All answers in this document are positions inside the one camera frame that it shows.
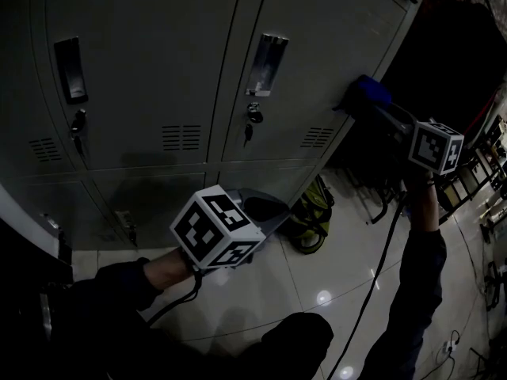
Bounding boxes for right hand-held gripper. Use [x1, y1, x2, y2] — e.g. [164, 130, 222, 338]
[372, 101, 465, 176]

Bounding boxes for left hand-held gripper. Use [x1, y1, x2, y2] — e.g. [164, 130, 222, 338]
[170, 184, 292, 272]

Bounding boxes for blue wiping cloth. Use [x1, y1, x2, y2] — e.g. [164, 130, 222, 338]
[332, 74, 393, 118]

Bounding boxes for grey metal locker door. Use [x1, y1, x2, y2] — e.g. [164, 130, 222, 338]
[220, 0, 408, 163]

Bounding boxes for person's right forearm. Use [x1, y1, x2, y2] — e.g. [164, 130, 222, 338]
[364, 170, 448, 380]

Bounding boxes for person's left forearm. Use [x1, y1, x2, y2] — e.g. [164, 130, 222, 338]
[74, 247, 197, 324]

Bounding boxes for grey metal locker cabinet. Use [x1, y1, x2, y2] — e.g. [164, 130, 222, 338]
[0, 0, 433, 253]

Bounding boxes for yellow-green backpack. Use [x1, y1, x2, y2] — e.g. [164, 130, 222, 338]
[276, 174, 336, 255]

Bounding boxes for black padlock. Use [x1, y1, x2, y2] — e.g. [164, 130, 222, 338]
[246, 101, 265, 124]

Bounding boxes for person's black trouser leg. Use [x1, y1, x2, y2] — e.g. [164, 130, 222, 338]
[259, 311, 334, 380]

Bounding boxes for black metal stand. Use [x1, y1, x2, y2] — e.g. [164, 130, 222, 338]
[482, 259, 507, 312]

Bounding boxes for white metal lockers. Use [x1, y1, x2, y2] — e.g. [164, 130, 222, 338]
[0, 0, 431, 253]

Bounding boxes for keys in left lock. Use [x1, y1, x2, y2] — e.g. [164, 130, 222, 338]
[70, 108, 88, 134]

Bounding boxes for person's dark torso clothing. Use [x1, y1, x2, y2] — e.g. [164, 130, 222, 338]
[0, 267, 266, 380]

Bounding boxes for black metal frame shelf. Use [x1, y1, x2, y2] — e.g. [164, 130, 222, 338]
[437, 144, 507, 225]

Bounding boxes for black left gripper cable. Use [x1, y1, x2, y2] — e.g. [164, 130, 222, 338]
[146, 269, 204, 328]

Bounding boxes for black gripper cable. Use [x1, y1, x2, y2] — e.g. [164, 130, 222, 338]
[325, 190, 409, 380]
[146, 269, 204, 328]

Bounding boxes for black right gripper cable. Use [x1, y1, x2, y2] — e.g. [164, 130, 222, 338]
[325, 190, 409, 380]

